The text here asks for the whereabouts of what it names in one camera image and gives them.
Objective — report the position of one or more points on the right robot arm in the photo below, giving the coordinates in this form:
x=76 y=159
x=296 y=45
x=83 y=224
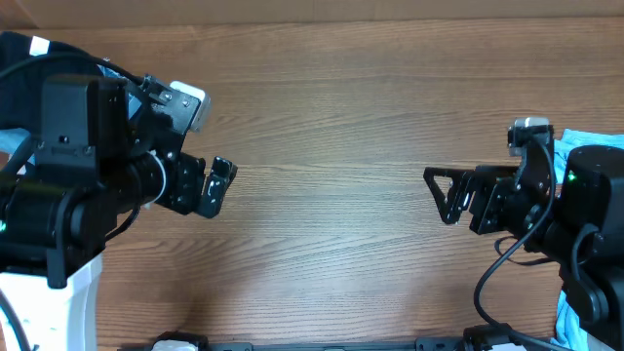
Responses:
x=577 y=224

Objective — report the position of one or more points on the black t-shirt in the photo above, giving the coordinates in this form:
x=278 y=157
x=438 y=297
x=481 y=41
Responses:
x=21 y=91

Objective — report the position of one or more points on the light blue crumpled shirt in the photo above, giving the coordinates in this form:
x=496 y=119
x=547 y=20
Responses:
x=569 y=334

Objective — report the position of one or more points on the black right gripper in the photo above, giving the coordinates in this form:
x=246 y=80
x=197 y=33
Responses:
x=496 y=180

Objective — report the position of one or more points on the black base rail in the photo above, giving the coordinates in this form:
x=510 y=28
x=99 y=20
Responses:
x=189 y=341

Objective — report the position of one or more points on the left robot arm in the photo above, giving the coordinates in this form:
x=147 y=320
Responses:
x=106 y=148

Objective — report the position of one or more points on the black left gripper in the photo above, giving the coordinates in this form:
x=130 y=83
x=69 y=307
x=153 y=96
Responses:
x=185 y=200

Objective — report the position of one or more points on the blue denim shorts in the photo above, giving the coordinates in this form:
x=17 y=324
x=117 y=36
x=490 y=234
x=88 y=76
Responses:
x=11 y=139

